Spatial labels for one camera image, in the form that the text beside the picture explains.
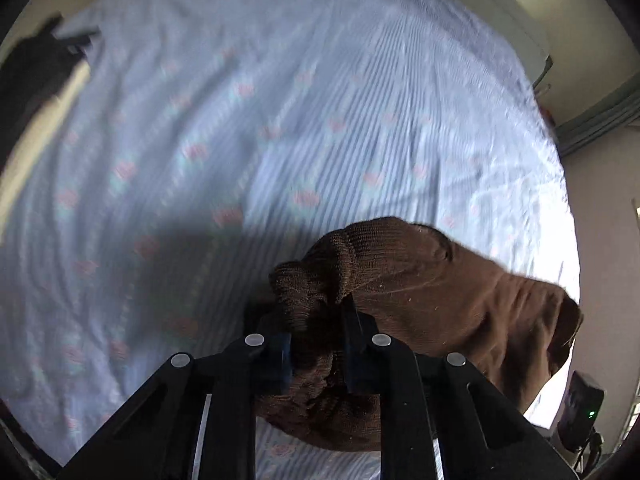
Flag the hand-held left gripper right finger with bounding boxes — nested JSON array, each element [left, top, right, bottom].
[[342, 294, 581, 480]]

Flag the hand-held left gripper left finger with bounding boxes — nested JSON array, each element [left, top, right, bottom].
[[56, 314, 293, 480]]

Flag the brown knit pants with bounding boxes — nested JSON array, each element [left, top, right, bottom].
[[254, 216, 584, 453]]

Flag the blue striped floral bed sheet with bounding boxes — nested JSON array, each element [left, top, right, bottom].
[[0, 0, 582, 480]]

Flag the grey-green curtain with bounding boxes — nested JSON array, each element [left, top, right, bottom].
[[554, 67, 640, 158]]

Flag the dark cloth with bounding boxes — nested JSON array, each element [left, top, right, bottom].
[[0, 16, 101, 166]]

